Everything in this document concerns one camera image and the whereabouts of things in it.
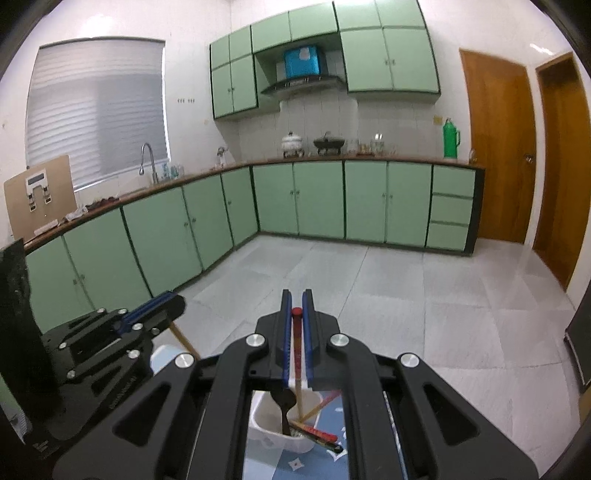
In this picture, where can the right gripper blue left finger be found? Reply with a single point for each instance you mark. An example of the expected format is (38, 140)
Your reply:
(285, 335)

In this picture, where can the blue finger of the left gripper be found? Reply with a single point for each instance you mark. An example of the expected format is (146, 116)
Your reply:
(158, 313)

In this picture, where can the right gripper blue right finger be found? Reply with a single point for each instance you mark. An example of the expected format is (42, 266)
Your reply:
(309, 334)

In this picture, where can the black chopstick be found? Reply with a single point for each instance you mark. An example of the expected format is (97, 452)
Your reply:
(332, 447)

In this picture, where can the green lower kitchen cabinets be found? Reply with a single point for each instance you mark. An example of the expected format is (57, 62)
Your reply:
(126, 252)

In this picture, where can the green kitchen cabinets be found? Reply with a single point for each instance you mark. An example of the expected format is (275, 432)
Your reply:
(126, 252)
(363, 47)

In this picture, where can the green upper kitchen cabinets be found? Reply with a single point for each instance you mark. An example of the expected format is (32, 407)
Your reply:
(363, 47)

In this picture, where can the black plastic spoon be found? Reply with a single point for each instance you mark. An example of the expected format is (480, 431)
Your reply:
(285, 399)

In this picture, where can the white plastic utensil holder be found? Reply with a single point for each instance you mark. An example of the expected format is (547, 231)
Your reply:
(265, 425)

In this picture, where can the dark blue placemat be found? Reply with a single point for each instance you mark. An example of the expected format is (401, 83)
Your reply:
(319, 463)

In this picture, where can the white ceramic pot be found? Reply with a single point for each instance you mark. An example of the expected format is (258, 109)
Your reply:
(292, 146)

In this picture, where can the black wok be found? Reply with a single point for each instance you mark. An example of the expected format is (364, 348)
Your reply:
(328, 145)

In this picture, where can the cardboard board with white parts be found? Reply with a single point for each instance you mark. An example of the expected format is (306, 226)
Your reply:
(39, 196)

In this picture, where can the window blinds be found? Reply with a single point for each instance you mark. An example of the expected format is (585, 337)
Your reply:
(97, 101)

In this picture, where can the green thermos jug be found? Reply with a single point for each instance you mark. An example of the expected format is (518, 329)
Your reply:
(451, 139)

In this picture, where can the range hood with blue box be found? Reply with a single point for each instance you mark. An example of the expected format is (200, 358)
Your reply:
(285, 73)

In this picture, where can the black appliance at right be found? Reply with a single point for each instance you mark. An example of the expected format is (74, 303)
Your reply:
(577, 335)

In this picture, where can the brown wooden door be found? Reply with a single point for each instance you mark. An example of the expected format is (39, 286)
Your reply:
(503, 143)
(566, 191)

